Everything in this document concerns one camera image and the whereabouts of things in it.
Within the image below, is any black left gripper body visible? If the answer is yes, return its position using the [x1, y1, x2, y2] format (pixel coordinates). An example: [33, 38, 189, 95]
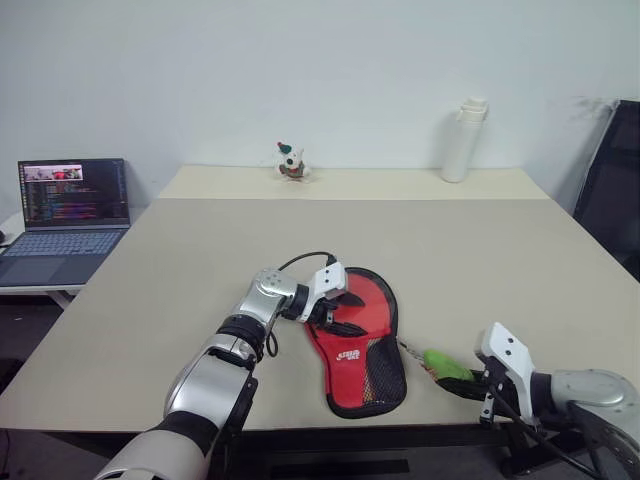
[309, 288, 351, 329]

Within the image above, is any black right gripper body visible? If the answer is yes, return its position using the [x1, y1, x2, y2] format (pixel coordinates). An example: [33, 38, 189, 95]
[472, 357, 516, 426]

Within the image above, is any red table tennis paddle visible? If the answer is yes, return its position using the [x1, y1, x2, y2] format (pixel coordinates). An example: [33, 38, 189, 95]
[344, 269, 396, 339]

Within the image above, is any green plush ring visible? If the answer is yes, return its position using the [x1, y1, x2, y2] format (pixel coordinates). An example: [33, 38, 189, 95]
[422, 349, 474, 384]

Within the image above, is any black red paddle case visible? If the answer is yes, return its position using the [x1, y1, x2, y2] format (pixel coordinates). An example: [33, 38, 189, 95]
[302, 266, 409, 420]

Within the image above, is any white bottle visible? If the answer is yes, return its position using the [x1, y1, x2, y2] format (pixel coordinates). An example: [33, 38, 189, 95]
[439, 94, 490, 184]

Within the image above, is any black chair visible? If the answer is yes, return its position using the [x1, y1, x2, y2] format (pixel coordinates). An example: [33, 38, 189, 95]
[572, 98, 640, 281]

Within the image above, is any open laptop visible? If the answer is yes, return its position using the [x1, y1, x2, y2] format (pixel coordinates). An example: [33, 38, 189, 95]
[0, 158, 132, 289]

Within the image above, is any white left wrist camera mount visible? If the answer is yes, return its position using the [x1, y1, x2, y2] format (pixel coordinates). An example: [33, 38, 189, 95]
[298, 263, 348, 325]

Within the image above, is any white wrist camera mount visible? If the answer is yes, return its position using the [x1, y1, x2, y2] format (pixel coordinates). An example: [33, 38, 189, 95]
[298, 263, 348, 325]
[473, 321, 539, 419]

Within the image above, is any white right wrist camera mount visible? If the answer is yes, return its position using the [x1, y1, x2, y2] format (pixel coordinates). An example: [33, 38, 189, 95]
[473, 321, 539, 419]

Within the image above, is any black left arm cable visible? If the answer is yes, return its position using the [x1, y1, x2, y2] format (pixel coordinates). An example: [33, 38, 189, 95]
[262, 251, 337, 359]

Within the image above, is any red white zipper pull strap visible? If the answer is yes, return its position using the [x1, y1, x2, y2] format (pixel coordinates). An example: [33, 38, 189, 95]
[397, 339, 427, 361]

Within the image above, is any black table frame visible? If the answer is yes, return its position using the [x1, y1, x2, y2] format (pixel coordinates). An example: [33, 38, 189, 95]
[209, 427, 591, 480]

